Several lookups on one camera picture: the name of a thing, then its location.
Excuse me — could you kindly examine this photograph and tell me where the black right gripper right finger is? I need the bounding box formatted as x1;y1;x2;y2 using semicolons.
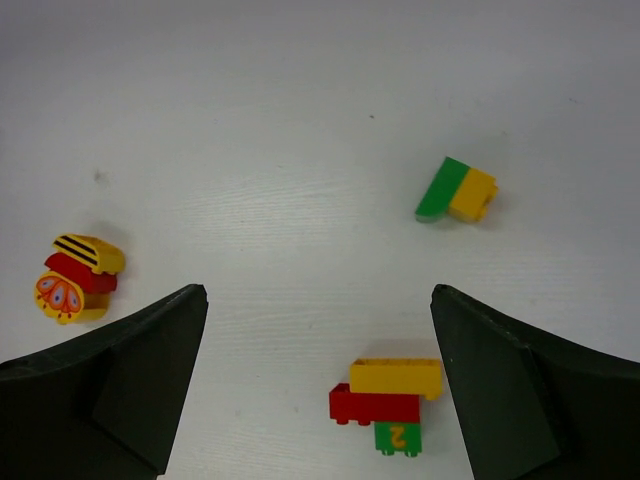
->
431;284;639;479

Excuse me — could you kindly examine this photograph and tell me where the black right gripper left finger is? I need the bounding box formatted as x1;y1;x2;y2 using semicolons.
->
1;284;208;479

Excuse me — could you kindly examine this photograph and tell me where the yellow butterfly print lego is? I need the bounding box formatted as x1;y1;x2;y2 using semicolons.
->
33;270;111;325

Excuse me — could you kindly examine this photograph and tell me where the red curved lego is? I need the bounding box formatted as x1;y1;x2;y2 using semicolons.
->
44;252;118;294

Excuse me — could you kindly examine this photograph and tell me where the green number two lego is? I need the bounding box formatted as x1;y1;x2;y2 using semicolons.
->
374;422;422;458

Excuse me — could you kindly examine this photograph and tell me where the yellow striped curved lego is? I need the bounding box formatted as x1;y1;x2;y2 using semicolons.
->
52;233;126;275

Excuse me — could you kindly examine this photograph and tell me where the yellow long lego brick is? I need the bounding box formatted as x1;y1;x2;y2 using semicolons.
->
349;358;444;401

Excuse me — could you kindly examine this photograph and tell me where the red long lego brick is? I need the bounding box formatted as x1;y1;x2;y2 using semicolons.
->
328;383;421;426

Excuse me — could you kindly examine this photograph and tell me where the yellow small lego brick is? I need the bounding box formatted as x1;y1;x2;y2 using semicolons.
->
447;168;499;223

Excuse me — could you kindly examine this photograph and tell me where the green slope lego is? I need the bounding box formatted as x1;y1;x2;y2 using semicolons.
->
414;157;470;223

